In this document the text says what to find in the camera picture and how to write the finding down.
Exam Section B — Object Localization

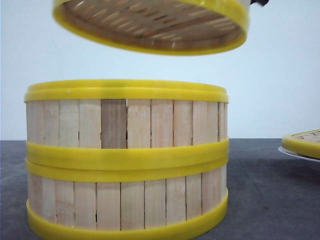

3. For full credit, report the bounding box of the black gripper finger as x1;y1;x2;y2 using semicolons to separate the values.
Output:
250;0;269;7

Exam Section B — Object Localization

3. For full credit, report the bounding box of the bamboo steamer basket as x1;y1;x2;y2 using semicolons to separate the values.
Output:
24;79;228;175
26;157;228;240
53;0;251;56

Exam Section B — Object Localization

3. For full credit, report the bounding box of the bamboo steamer lid yellow rim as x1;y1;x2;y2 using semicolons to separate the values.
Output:
282;129;320;159

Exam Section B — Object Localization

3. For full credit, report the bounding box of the white plate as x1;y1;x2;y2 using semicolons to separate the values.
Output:
278;146;320;163

